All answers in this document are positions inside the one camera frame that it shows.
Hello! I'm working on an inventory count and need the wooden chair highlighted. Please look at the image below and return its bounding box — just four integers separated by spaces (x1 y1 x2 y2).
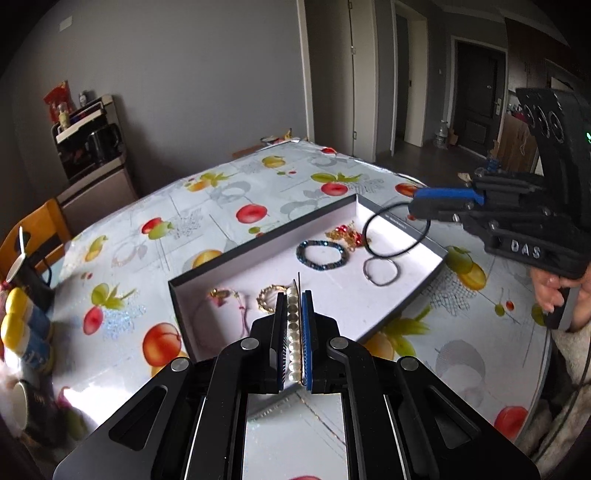
0 198 73 283

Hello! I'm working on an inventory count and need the white door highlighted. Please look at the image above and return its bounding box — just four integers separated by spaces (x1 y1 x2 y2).
302 0 394 163

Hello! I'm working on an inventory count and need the silver bangle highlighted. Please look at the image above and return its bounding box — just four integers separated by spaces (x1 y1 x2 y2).
363 258 399 287

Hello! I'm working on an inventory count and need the black cable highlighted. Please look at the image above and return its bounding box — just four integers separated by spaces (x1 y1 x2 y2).
538 342 591 462

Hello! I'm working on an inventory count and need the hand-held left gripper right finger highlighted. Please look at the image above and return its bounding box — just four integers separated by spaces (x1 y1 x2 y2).
300 290 541 480

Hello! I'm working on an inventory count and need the black cord necklace loop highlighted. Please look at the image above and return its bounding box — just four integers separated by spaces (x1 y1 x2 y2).
362 207 433 258

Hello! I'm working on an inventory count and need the yellow lid container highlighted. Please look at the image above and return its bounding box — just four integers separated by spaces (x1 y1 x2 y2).
0 315 57 376
0 286 54 335

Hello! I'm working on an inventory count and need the black paper cup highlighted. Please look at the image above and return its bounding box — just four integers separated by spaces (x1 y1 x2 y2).
9 381 62 440

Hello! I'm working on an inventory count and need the dark door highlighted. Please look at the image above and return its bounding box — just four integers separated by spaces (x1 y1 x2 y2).
450 37 507 149

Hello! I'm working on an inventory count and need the dark blue beaded bracelet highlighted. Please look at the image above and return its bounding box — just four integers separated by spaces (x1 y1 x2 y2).
296 240 347 271

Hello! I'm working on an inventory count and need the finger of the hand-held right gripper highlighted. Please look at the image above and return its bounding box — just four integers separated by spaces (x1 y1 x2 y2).
416 185 486 206
407 198 469 223

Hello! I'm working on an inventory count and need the white spoon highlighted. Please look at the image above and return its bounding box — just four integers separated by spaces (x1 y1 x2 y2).
4 226 29 283

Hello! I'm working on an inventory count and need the shallow white box tray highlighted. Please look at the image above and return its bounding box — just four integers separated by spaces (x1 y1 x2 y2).
168 194 451 365

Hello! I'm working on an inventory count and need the red snack bag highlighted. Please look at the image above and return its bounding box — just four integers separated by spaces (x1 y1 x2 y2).
44 80 73 123

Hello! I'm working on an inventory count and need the person's right hand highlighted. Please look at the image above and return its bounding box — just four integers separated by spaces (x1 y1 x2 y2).
530 267 591 331

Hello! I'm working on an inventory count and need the person's right forearm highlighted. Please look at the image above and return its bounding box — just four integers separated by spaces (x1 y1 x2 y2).
550 323 591 388

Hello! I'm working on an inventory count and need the white pearl bracelet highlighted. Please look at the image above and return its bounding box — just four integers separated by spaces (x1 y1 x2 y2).
285 277 306 385

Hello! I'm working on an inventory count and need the black kettle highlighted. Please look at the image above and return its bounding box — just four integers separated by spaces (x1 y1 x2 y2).
85 124 122 162

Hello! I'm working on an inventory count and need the red bead gold necklace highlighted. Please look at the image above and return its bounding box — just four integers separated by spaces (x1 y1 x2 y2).
325 222 370 253

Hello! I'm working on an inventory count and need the pink cord bracelet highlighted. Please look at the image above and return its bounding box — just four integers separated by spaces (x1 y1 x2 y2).
193 288 250 341

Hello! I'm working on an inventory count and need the cardboard box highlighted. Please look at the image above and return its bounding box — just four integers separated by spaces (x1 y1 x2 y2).
492 113 541 174

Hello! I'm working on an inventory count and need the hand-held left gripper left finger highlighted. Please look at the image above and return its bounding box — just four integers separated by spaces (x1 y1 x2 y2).
53 292 289 480

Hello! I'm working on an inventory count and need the black mug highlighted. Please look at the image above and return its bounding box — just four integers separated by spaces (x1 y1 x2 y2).
9 263 57 311

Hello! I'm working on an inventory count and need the gold link bracelet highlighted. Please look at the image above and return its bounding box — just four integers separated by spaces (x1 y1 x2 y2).
256 285 290 311

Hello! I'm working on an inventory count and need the grey cabinet with kettle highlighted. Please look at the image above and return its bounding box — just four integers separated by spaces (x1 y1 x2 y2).
51 95 139 223

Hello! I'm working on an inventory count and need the fruit printed tablecloth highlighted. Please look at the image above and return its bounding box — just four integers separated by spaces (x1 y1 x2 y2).
41 141 552 444

